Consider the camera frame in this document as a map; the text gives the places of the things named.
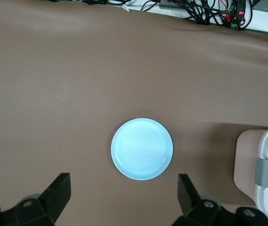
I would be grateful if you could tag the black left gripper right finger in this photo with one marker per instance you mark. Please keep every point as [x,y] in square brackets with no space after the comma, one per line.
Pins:
[188,200]

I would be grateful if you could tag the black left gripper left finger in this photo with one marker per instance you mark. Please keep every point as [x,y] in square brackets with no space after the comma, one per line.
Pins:
[54,197]

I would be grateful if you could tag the light blue round plate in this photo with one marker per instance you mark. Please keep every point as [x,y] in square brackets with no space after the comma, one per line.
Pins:
[141,150]

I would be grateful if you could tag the grey box latch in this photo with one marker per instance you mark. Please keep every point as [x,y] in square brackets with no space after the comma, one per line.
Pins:
[263,173]

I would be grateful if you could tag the brown table mat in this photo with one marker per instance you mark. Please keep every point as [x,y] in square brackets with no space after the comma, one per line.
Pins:
[77,82]

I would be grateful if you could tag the white table edge beam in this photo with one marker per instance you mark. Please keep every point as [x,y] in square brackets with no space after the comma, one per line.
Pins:
[261,22]

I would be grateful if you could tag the grey usb hub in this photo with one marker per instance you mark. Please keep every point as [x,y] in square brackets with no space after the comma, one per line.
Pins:
[169,4]

